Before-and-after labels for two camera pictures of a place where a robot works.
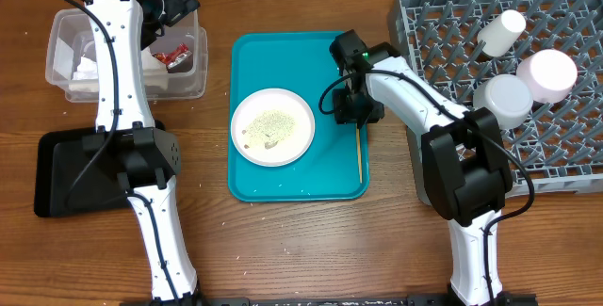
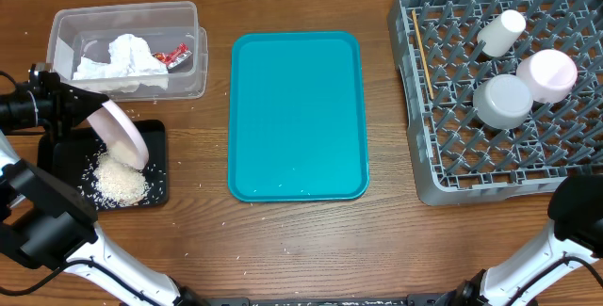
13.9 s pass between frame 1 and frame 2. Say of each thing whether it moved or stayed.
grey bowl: stayed
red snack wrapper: stayed
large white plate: moved
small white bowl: stayed
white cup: stayed
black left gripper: moved
